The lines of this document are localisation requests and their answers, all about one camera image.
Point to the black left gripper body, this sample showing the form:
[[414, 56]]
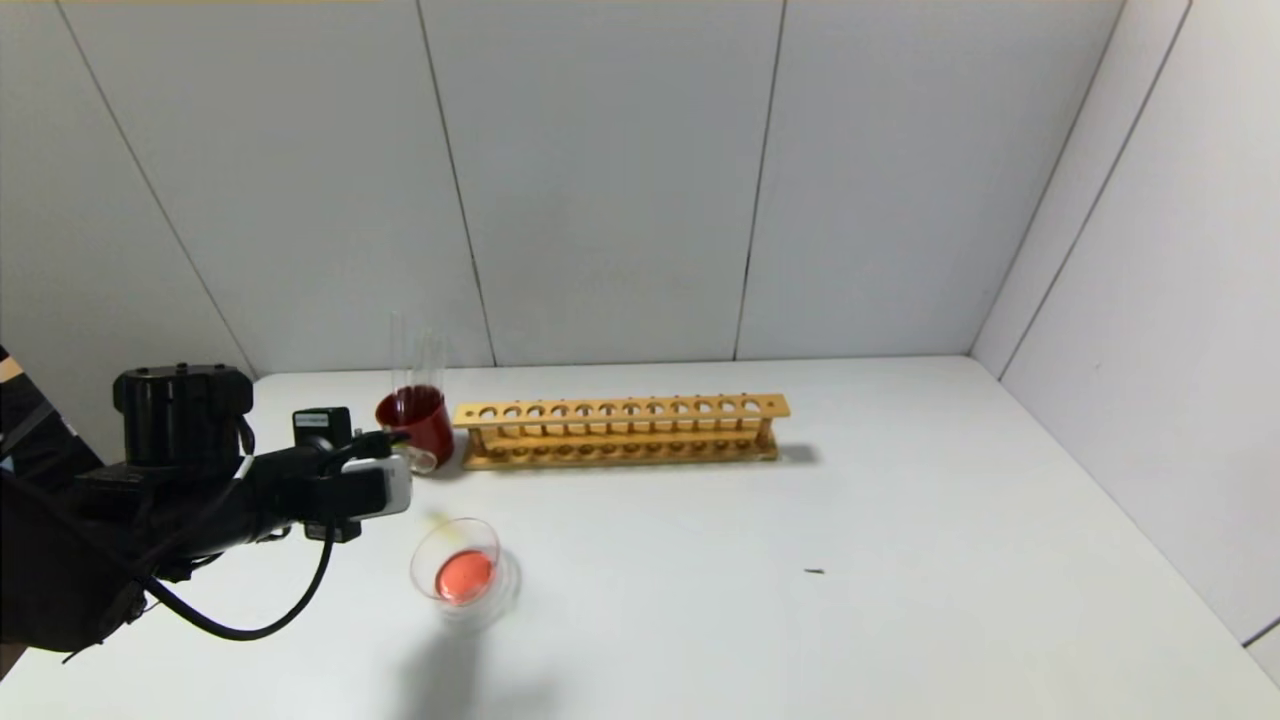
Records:
[[322, 430]]

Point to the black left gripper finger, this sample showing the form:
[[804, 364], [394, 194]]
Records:
[[375, 442]]

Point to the test tube with yellow pigment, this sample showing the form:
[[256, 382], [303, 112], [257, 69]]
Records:
[[425, 462]]

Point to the test tube with red pigment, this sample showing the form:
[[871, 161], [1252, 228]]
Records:
[[399, 350]]

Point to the orange and black left arm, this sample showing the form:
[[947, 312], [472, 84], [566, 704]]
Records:
[[90, 540]]

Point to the wooden test tube rack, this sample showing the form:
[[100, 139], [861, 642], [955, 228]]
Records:
[[650, 430]]

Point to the red plastic cup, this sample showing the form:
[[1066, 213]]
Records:
[[430, 425]]

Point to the clear glass bowl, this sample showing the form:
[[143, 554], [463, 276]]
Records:
[[465, 575]]

